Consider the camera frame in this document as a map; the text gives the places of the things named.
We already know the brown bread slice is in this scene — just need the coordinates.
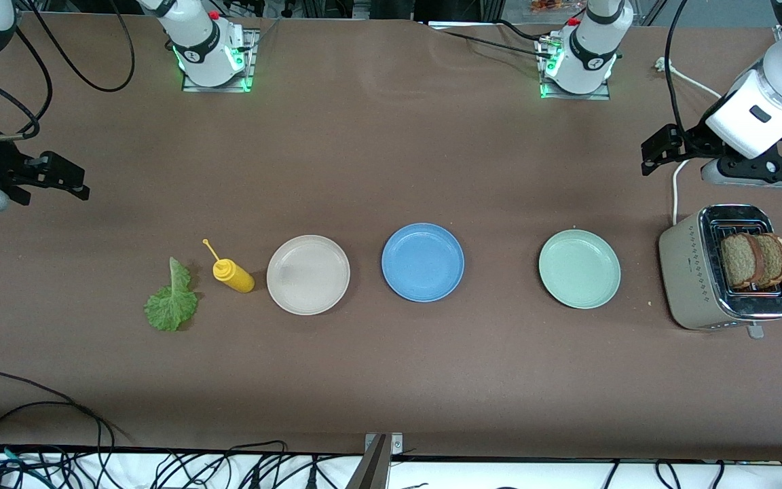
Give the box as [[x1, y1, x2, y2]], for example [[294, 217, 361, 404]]
[[754, 232, 782, 287], [720, 232, 765, 291]]

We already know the green lettuce leaf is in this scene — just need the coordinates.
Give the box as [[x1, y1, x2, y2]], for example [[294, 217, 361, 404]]
[[144, 256, 199, 333]]

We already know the green round plate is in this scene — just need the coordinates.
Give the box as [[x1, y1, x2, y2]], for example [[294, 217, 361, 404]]
[[538, 229, 622, 310]]

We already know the blue round plate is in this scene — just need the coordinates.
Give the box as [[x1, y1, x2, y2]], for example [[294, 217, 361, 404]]
[[381, 223, 465, 303]]

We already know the white round plate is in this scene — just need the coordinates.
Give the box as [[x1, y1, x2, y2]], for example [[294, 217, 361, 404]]
[[266, 234, 351, 316]]

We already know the beige chrome toaster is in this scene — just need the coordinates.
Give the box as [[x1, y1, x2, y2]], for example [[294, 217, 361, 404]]
[[658, 204, 782, 339]]

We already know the yellow mustard squeeze bottle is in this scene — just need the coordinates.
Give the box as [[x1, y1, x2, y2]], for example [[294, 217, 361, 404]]
[[202, 238, 256, 294]]

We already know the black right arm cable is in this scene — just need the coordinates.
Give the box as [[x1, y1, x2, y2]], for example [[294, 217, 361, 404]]
[[0, 31, 54, 141], [18, 0, 137, 93]]

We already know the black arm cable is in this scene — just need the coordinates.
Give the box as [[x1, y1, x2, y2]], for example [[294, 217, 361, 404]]
[[18, 0, 137, 93], [665, 0, 694, 137], [0, 31, 54, 141]]

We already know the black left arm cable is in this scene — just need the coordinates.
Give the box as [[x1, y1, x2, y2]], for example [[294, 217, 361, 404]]
[[665, 0, 694, 137]]

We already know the white toaster power cord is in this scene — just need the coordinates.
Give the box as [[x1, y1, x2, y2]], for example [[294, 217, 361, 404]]
[[654, 58, 728, 226]]

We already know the black base cable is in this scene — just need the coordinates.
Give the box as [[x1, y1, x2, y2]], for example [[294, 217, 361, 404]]
[[440, 29, 555, 58], [496, 19, 555, 43]]

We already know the small metal bracket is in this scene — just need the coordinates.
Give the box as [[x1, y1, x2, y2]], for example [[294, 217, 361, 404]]
[[364, 433, 404, 454]]

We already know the grey camera post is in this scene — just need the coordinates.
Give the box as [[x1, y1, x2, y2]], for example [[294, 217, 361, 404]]
[[343, 435, 392, 489]]

